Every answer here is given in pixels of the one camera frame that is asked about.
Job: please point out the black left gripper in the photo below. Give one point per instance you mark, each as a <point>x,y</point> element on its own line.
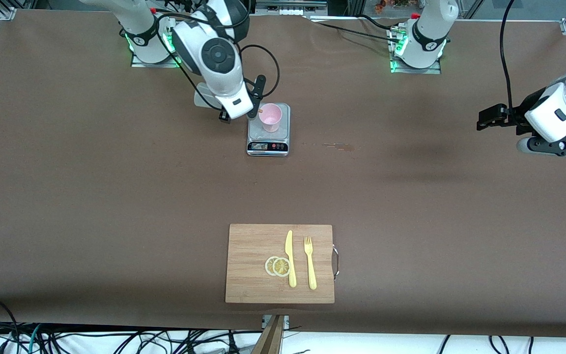
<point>518,116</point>

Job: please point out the pink plastic cup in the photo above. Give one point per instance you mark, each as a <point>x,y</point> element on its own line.
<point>271,118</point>

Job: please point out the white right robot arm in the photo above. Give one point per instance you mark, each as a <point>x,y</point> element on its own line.
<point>219,59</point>

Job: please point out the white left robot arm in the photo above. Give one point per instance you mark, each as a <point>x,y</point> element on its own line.
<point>558,113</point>

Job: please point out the silver digital kitchen scale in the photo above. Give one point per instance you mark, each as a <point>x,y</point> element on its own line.
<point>268,142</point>

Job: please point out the white power strip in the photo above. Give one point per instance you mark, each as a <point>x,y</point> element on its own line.
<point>288,9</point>

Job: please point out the brown table cover sheet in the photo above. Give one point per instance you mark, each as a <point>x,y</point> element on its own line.
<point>116,221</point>

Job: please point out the lemon slice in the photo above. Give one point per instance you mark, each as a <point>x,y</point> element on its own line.
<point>268,265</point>
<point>281,267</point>

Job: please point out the yellow plastic knife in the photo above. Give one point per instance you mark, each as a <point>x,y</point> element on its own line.
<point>290,260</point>

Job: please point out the yellow plastic fork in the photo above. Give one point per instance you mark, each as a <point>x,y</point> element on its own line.
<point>311,268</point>

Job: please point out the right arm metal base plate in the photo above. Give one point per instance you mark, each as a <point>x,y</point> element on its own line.
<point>138,63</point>

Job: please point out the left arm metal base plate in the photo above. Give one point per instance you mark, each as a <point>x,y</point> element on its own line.
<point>397,66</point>

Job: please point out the small metal bracket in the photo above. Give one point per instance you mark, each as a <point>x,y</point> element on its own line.
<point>285,320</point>

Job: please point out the wooden post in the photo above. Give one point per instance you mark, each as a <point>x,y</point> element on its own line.
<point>270,339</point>

